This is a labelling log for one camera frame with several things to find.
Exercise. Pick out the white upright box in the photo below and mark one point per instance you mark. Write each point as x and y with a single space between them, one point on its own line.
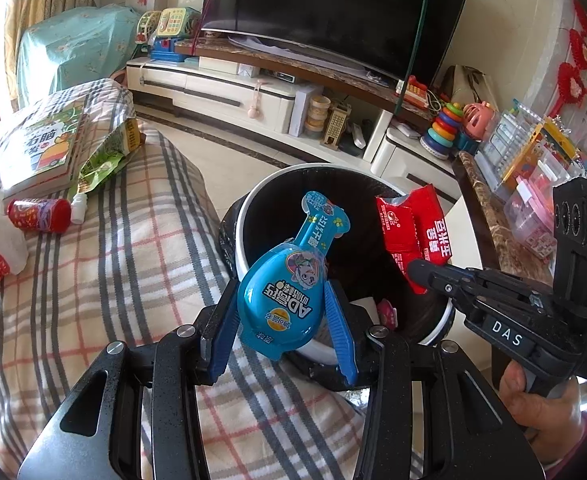
304 110

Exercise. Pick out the black flat television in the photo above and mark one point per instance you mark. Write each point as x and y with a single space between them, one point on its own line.
333 5

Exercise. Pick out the illustrated book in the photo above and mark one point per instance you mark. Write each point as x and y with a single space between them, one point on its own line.
43 145

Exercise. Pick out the pink kettlebell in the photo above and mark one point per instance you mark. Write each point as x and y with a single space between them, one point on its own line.
119 79

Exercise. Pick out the red heart wall decoration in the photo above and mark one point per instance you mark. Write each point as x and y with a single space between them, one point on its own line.
576 65

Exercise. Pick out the toy cash register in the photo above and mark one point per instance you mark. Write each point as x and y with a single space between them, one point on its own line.
171 35

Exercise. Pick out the blue cartoon snack package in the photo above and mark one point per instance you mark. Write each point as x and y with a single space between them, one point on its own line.
286 290

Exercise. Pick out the red toy telephone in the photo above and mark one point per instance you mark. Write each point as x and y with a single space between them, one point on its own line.
416 92

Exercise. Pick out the white television stand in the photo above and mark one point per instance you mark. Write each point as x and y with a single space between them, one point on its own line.
223 92

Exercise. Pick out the person's right hand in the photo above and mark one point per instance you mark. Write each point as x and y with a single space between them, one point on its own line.
538 415

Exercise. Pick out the plaid blanket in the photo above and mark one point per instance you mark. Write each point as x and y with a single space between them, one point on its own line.
123 270

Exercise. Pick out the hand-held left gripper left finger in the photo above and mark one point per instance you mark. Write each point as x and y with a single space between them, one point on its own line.
222 342

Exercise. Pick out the green snack bag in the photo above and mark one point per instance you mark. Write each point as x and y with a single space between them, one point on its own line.
105 157

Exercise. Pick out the black bin with white rim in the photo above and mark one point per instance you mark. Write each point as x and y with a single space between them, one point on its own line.
278 200

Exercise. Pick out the red snack packet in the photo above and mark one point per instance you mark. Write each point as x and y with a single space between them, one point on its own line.
408 230

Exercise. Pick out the red cylindrical can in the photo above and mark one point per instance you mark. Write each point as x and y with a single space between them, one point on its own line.
38 215

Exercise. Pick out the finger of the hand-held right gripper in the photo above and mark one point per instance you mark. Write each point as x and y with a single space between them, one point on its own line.
426 275
466 304

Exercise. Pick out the clear plastic storage boxes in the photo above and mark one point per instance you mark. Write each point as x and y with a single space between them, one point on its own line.
533 175

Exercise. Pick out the stacked yellow containers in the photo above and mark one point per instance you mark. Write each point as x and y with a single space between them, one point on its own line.
318 117

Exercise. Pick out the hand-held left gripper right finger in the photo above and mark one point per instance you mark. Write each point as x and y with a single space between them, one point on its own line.
341 332

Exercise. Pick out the beige bag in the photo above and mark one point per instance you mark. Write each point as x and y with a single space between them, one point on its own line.
468 85

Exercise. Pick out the marble edged table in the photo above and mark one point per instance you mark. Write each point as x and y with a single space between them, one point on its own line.
493 210

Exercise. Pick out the small white bottle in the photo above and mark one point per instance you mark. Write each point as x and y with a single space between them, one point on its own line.
78 209

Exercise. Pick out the pink cage ball toy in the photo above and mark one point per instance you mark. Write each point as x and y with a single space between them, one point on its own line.
478 122

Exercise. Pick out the teal floral furniture cover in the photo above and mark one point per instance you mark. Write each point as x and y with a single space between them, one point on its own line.
73 45

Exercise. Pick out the wooden house-shaped box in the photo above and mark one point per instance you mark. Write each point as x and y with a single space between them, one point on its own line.
337 127

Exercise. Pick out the pink wrapper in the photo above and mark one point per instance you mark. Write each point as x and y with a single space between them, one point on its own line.
387 312

